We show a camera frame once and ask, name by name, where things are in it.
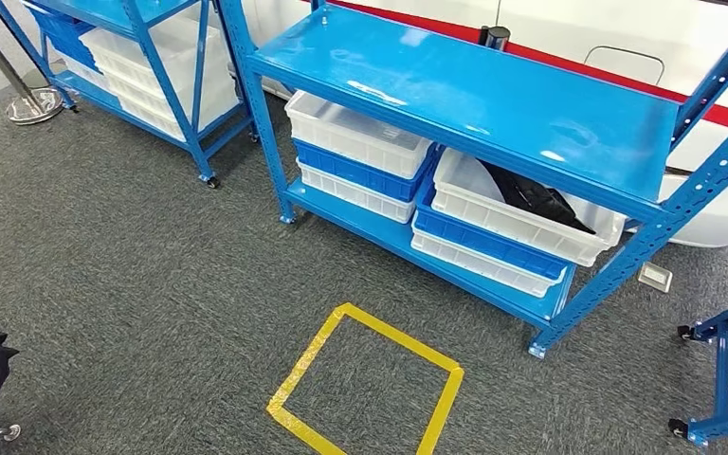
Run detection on blue metal shelf rack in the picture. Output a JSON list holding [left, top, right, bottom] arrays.
[[216, 0, 728, 361]]

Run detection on blue rack on castors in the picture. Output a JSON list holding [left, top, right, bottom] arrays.
[[0, 0, 260, 191]]

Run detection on white car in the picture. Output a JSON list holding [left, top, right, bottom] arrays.
[[238, 0, 728, 248]]

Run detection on black bag in bin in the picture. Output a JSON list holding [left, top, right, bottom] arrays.
[[479, 159, 597, 236]]

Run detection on large white crates stack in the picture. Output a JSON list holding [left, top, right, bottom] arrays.
[[56, 13, 242, 144]]

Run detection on yellow floor tape square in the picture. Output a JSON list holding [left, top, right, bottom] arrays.
[[264, 301, 466, 455]]

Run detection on black cylinder post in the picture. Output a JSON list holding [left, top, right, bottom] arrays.
[[478, 25, 512, 53]]

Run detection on chrome stanchion post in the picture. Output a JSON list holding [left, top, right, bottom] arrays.
[[0, 0, 66, 126]]

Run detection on silver floor socket plate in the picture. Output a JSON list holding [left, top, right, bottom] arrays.
[[636, 262, 675, 295]]

